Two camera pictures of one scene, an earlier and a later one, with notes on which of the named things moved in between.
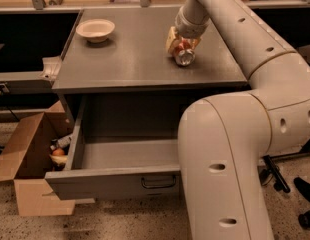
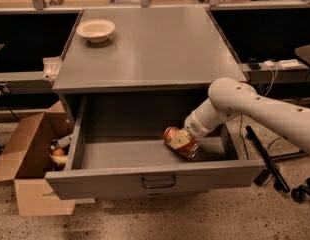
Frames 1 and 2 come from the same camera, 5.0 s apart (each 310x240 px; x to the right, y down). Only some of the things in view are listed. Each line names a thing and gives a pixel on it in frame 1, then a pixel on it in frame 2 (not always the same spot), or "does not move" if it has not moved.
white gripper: (191, 29) -> (192, 126)
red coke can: (184, 52) -> (189, 148)
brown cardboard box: (27, 161) does not move
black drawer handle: (158, 185) does not move
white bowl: (95, 30) does not move
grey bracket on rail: (51, 67) does not move
